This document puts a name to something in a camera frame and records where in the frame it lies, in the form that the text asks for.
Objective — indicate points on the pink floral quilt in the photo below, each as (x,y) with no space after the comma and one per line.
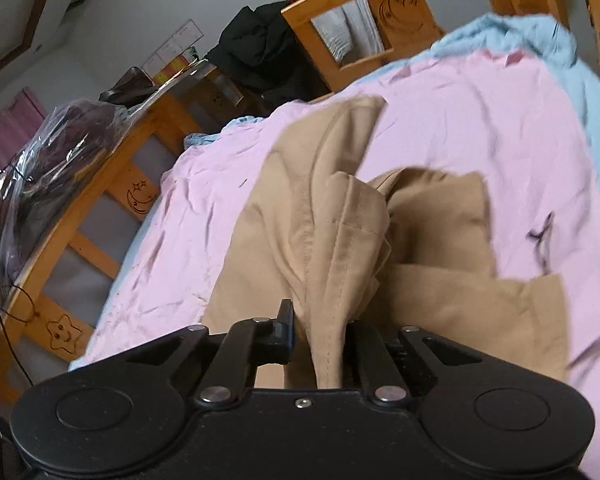
(458,195)

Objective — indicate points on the light blue bed sheet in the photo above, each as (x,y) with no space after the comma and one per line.
(555,60)

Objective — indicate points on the tan khaki jacket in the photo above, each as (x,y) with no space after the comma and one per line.
(410,247)

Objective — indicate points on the grey white striped cloth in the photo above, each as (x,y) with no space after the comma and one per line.
(349,32)

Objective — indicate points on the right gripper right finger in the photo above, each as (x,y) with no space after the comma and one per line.
(402,369)

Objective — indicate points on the dark brown bag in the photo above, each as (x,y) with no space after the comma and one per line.
(132,89)

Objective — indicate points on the clear plastic bag of clothes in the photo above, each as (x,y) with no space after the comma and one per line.
(41,180)

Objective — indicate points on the black clothes pile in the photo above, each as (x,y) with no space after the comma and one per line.
(259,51)

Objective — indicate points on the wall paper chart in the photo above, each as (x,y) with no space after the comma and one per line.
(174,55)

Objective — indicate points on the wooden bed frame rail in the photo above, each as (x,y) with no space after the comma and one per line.
(406,26)

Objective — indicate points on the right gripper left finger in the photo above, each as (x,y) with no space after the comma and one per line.
(219,369)

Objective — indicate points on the pink curtain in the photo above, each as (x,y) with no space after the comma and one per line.
(18,123)

